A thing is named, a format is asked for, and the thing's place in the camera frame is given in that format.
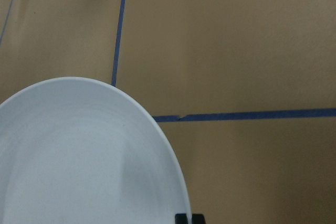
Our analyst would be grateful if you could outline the blue plate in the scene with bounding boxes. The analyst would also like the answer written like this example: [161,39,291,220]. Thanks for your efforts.
[1,77,192,223]

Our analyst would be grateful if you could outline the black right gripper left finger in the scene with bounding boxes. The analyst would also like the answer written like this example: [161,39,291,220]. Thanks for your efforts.
[175,214,188,224]

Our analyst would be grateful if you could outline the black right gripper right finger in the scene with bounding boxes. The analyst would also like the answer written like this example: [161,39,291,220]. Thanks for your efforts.
[192,214,205,224]

